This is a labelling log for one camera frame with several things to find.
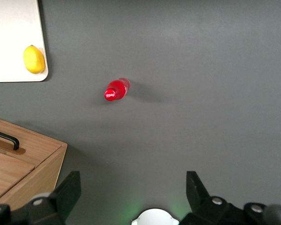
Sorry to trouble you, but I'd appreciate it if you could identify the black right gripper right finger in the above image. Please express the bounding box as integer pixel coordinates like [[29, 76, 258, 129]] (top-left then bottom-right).
[[180, 171, 270, 225]]

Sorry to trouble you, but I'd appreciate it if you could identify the beige plastic tray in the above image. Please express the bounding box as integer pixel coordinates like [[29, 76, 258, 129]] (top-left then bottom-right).
[[0, 0, 49, 83]]

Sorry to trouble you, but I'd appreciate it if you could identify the yellow lemon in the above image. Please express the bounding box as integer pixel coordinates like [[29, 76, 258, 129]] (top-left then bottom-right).
[[23, 45, 46, 75]]

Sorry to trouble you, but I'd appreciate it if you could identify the red cola bottle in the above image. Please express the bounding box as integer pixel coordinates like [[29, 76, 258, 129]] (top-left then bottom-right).
[[104, 77, 131, 102]]

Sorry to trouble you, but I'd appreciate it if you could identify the wooden drawer cabinet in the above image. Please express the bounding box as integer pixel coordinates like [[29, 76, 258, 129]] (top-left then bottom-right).
[[0, 115, 68, 207]]

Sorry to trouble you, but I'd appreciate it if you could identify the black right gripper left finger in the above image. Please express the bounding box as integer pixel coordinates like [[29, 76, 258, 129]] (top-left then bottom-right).
[[0, 171, 81, 225]]

